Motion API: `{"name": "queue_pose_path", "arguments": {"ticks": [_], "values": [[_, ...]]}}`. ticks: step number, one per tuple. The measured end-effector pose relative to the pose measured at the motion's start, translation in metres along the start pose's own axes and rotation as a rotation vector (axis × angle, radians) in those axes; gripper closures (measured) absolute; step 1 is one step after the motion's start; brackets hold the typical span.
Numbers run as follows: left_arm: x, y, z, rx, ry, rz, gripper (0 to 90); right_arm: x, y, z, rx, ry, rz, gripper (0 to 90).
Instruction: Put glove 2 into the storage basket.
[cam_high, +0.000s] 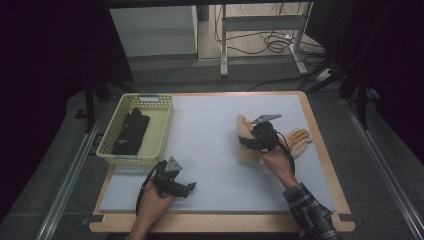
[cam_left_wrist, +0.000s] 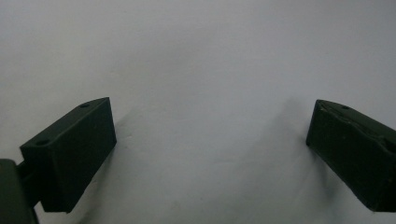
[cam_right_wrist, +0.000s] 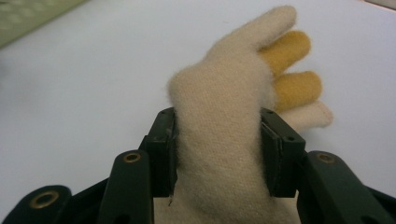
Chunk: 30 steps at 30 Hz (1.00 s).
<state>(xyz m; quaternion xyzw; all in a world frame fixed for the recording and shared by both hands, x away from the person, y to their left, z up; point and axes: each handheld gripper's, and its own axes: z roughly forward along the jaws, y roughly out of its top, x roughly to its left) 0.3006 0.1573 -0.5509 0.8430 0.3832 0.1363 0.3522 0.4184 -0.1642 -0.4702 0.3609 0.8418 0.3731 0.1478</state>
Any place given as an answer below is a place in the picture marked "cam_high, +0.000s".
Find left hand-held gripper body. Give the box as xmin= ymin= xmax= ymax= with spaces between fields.
xmin=152 ymin=155 xmax=184 ymax=198

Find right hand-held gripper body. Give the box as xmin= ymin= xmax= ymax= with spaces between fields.
xmin=249 ymin=113 xmax=284 ymax=154

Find beige knitted glove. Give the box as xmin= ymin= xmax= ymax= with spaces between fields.
xmin=236 ymin=114 xmax=265 ymax=165
xmin=283 ymin=128 xmax=314 ymax=160

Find yellow-green plastic basket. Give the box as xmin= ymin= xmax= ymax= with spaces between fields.
xmin=95 ymin=93 xmax=175 ymax=167

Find person's left hand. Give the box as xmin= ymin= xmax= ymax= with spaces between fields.
xmin=137 ymin=181 xmax=177 ymax=222

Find person's right hand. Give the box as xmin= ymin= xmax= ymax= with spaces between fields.
xmin=259 ymin=143 xmax=299 ymax=190

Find white foam mat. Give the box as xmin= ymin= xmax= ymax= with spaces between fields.
xmin=99 ymin=94 xmax=337 ymax=215

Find wooden table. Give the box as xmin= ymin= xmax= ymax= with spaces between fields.
xmin=88 ymin=90 xmax=356 ymax=234

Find white power strip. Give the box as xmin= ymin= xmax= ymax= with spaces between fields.
xmin=314 ymin=67 xmax=333 ymax=83

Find black metal stand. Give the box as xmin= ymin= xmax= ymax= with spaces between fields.
xmin=83 ymin=74 xmax=135 ymax=134
xmin=305 ymin=56 xmax=379 ymax=131

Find white cabinet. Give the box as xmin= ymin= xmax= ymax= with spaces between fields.
xmin=109 ymin=5 xmax=199 ymax=58

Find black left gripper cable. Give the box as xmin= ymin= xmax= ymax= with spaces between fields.
xmin=135 ymin=161 xmax=167 ymax=216

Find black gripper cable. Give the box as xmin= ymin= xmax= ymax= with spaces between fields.
xmin=135 ymin=161 xmax=167 ymax=216
xmin=275 ymin=130 xmax=297 ymax=177

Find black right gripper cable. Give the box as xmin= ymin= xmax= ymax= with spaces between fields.
xmin=275 ymin=130 xmax=297 ymax=177

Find black floor cable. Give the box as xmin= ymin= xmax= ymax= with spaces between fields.
xmin=246 ymin=75 xmax=313 ymax=93

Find tangled black floor cables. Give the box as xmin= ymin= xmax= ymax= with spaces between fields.
xmin=214 ymin=3 xmax=327 ymax=57

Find aluminium rail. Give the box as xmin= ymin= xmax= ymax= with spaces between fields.
xmin=35 ymin=118 xmax=103 ymax=240
xmin=342 ymin=98 xmax=424 ymax=240

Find white metal desk frame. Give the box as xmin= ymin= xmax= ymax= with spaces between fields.
xmin=219 ymin=2 xmax=315 ymax=78

